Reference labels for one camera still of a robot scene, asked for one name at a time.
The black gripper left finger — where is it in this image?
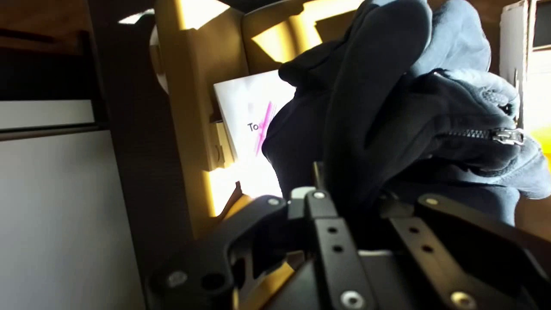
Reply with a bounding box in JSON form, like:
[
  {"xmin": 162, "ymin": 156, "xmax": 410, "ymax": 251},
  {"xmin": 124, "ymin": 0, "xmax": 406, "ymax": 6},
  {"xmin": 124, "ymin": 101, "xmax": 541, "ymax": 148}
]
[{"xmin": 146, "ymin": 161, "xmax": 377, "ymax": 310}]

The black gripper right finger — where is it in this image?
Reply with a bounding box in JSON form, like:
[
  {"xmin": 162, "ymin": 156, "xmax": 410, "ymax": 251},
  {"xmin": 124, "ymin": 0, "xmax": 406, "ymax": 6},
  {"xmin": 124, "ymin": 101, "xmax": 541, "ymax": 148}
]
[{"xmin": 379, "ymin": 191, "xmax": 551, "ymax": 310}]

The black jersey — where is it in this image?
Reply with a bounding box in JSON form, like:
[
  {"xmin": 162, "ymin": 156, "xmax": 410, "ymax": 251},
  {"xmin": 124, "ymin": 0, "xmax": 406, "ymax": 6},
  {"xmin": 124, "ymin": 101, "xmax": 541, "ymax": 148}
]
[{"xmin": 260, "ymin": 0, "xmax": 551, "ymax": 229}]

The white paper sheet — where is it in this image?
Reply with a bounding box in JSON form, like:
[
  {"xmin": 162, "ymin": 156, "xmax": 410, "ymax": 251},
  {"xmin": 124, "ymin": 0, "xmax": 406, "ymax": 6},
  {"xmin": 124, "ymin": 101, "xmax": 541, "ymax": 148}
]
[{"xmin": 205, "ymin": 67, "xmax": 298, "ymax": 217}]

